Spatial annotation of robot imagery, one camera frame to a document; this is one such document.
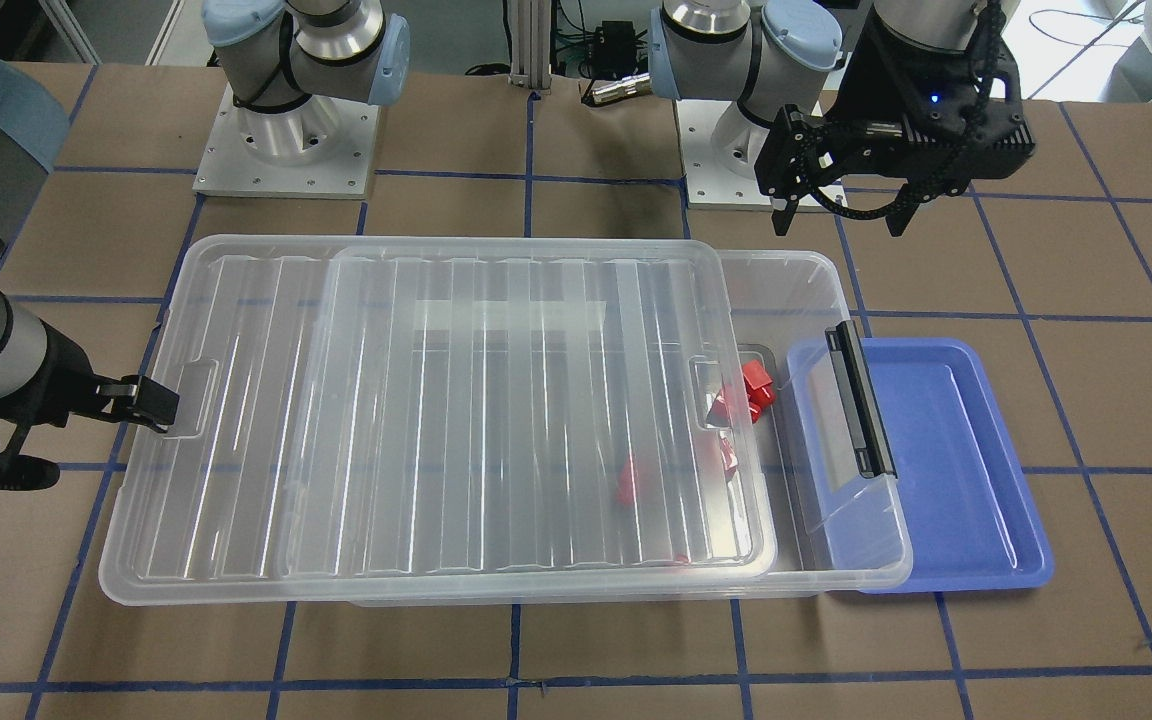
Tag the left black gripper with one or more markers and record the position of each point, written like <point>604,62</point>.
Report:
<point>868,88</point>

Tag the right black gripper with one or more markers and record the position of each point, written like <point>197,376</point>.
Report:
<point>54,377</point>

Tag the clear plastic box lid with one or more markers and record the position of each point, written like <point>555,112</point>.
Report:
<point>226,506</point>

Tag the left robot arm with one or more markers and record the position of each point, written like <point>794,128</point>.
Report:
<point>785,49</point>

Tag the clear plastic storage box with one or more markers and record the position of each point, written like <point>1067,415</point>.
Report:
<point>601,422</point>

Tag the blue plastic tray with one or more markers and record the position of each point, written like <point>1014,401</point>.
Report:
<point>958,517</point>

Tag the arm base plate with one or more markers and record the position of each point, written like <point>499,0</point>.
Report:
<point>323,150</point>
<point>729,157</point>

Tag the black box latch handle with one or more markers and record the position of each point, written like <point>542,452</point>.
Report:
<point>861,400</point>

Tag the aluminium frame post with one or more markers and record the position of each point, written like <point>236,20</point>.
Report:
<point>529,33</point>

